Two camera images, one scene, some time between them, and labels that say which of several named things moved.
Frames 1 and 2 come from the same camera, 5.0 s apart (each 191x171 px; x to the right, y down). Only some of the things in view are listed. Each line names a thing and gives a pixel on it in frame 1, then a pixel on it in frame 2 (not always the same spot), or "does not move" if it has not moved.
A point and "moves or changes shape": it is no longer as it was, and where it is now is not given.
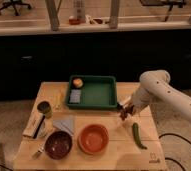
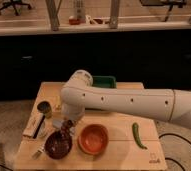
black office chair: x=13 y=3 does not move
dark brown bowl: x=57 y=145 does not move
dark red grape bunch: x=125 y=111 moves or changes shape
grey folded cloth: x=65 y=125 does not move
